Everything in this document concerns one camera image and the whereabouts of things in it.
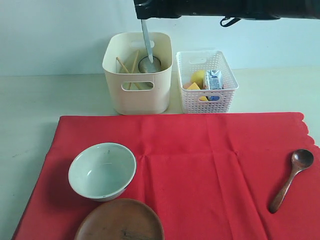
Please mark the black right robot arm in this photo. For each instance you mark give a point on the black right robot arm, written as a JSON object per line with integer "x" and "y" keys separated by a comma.
{"x": 243, "y": 9}

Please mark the brown wooden plate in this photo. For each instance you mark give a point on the brown wooden plate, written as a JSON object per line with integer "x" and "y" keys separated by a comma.
{"x": 121, "y": 219}

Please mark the brown egg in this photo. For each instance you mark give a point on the brown egg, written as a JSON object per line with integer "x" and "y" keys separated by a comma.
{"x": 187, "y": 85}

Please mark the red tablecloth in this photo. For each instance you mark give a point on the red tablecloth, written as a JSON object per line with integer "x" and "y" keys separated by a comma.
{"x": 207, "y": 176}

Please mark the yellow cheese wedge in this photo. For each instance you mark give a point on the yellow cheese wedge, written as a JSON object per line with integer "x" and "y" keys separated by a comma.
{"x": 194, "y": 87}

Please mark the blue white milk carton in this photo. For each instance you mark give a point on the blue white milk carton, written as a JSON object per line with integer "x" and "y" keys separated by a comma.
{"x": 213, "y": 80}

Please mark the cream plastic storage bin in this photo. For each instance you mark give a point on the cream plastic storage bin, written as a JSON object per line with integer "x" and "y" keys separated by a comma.
{"x": 154, "y": 96}

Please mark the yellow lemon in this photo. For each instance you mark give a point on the yellow lemon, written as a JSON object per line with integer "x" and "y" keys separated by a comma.
{"x": 198, "y": 77}

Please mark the stainless steel cup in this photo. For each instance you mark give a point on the stainless steel cup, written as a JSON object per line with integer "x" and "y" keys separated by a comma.
{"x": 146, "y": 67}

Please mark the brown wooden spoon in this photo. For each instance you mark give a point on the brown wooden spoon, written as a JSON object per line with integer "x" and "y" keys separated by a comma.
{"x": 301, "y": 159}

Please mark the white perforated plastic basket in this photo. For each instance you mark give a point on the white perforated plastic basket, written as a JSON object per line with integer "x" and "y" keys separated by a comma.
{"x": 205, "y": 101}

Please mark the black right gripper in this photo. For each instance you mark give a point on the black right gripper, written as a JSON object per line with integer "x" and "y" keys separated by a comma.
{"x": 161, "y": 9}

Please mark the stainless steel table knife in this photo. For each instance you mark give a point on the stainless steel table knife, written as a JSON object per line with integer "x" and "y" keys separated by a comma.
{"x": 147, "y": 40}

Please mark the white ceramic bowl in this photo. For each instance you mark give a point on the white ceramic bowl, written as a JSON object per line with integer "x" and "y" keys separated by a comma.
{"x": 102, "y": 172}

